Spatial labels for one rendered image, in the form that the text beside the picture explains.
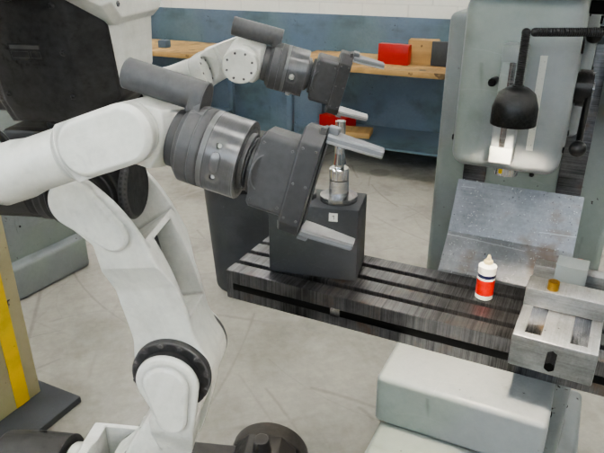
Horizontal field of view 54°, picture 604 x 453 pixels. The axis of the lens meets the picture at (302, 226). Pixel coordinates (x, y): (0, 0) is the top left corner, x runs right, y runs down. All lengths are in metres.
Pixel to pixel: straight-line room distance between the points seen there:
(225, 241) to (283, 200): 2.54
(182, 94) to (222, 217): 2.47
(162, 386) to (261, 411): 1.49
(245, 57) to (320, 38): 4.87
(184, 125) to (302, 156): 0.13
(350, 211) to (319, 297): 0.21
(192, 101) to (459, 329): 0.87
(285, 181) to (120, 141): 0.17
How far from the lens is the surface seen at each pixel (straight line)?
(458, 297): 1.45
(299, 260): 1.47
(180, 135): 0.64
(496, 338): 1.33
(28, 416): 2.70
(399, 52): 5.11
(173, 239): 1.09
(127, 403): 2.68
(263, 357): 2.83
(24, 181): 0.75
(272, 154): 0.63
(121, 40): 0.91
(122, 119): 0.64
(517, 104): 1.01
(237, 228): 3.09
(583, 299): 1.30
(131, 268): 1.00
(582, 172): 1.67
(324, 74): 1.15
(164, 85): 0.66
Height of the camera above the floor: 1.69
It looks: 24 degrees down
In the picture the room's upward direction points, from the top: straight up
